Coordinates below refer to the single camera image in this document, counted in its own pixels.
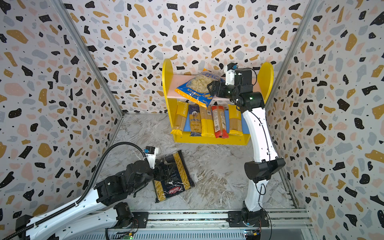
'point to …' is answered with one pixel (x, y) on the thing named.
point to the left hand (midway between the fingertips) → (169, 162)
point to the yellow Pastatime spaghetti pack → (180, 117)
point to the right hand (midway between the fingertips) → (212, 82)
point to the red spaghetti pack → (219, 121)
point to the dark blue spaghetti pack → (195, 127)
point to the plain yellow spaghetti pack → (207, 128)
